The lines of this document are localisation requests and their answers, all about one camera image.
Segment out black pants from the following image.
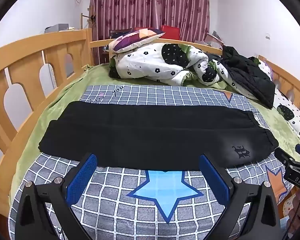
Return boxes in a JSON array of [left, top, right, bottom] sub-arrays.
[[39, 101, 279, 172]]

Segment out black cable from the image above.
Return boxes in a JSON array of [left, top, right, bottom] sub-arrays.
[[283, 187, 300, 240]]

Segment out cardboard box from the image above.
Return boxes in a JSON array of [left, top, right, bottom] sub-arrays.
[[204, 31, 226, 49]]

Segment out grey box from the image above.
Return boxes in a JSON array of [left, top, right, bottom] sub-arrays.
[[44, 24, 74, 33]]

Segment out green bedsheet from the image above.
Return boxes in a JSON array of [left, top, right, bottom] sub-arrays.
[[10, 64, 300, 205]]

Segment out white floral quilt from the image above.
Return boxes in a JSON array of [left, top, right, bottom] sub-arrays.
[[109, 42, 259, 100]]

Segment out black jacket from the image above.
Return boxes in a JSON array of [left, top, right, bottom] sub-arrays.
[[221, 45, 276, 109]]

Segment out grey checked star blanket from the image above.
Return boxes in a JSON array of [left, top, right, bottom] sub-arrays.
[[9, 85, 294, 240]]

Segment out wooden coat rack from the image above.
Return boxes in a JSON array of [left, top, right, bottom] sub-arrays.
[[80, 5, 96, 30]]

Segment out white floral pillow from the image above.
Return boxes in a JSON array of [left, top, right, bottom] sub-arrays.
[[259, 57, 300, 138]]

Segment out wooden bed frame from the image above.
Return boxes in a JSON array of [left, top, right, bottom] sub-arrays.
[[0, 28, 300, 220]]

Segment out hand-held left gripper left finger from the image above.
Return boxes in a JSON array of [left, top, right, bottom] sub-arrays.
[[15, 153, 98, 240]]

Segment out purple patchwork pillow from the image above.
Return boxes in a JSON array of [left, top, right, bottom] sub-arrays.
[[103, 29, 166, 53]]

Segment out star printed cloth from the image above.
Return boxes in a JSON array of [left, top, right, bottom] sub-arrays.
[[281, 195, 300, 221]]

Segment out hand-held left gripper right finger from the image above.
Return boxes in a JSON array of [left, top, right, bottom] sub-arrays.
[[199, 154, 283, 240]]

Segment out red box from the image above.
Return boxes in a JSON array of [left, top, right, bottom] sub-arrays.
[[161, 24, 181, 40]]

